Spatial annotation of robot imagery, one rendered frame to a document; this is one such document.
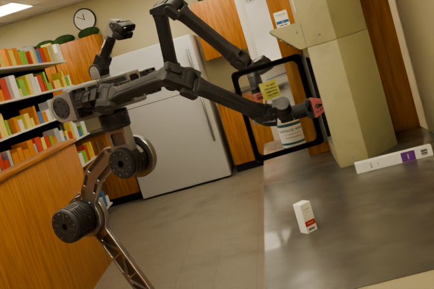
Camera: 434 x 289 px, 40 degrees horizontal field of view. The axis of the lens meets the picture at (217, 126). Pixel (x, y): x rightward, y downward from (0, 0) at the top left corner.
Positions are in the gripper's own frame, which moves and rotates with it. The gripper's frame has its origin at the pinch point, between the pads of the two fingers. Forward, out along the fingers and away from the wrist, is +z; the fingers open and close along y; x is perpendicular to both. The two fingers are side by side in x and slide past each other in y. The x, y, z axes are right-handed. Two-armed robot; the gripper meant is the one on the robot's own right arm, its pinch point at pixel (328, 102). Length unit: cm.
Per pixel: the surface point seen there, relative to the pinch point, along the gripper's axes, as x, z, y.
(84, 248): 83, -203, 206
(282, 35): -30.3, -10.0, -13.0
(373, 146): 19.8, 11.2, -9.0
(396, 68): -3.2, 32.8, 25.0
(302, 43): -25.4, -3.8, -12.9
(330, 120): 5.2, -1.8, -12.6
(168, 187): 104, -188, 473
